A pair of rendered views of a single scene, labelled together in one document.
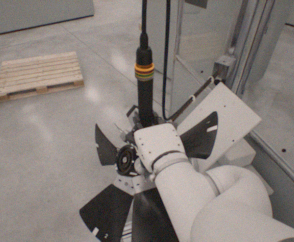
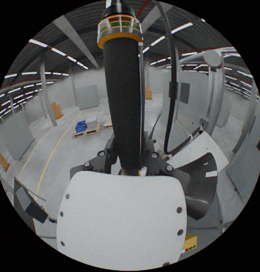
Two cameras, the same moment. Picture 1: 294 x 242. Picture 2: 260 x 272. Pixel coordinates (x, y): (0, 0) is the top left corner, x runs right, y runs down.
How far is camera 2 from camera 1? 0.47 m
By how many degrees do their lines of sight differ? 22
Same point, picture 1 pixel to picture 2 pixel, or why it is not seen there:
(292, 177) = (216, 193)
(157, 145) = (87, 249)
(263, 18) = (219, 101)
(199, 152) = (193, 207)
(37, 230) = not seen: hidden behind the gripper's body
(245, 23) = (214, 100)
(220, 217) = not seen: outside the picture
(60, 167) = not seen: hidden behind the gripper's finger
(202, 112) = (190, 149)
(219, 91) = (203, 137)
